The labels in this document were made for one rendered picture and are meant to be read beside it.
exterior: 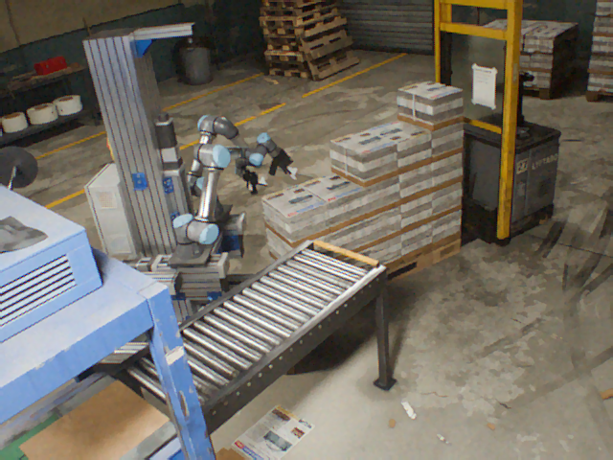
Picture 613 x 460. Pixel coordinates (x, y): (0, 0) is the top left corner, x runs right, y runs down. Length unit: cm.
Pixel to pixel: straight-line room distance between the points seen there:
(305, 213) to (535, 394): 169
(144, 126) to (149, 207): 50
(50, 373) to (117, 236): 203
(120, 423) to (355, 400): 148
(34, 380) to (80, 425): 92
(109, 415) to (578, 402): 241
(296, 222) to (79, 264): 205
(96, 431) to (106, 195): 149
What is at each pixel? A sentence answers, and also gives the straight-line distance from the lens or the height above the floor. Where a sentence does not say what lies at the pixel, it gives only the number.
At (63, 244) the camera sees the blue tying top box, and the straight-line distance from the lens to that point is 172.
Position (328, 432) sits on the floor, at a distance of 329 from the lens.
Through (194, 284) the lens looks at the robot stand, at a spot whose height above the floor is 65.
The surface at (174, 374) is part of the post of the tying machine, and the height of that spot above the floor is 125.
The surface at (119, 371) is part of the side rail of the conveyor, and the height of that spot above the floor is 80.
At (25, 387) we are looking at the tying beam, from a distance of 162.
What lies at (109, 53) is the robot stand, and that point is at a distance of 321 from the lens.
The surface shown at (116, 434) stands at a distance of 243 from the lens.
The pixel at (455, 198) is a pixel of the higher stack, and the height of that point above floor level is 48.
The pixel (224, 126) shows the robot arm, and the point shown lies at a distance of 376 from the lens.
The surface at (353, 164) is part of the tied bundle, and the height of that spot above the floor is 97.
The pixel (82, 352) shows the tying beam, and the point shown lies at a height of 151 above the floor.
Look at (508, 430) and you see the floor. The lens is 333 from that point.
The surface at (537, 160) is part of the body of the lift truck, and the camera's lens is 476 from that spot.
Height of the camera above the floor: 246
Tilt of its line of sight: 28 degrees down
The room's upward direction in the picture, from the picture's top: 7 degrees counter-clockwise
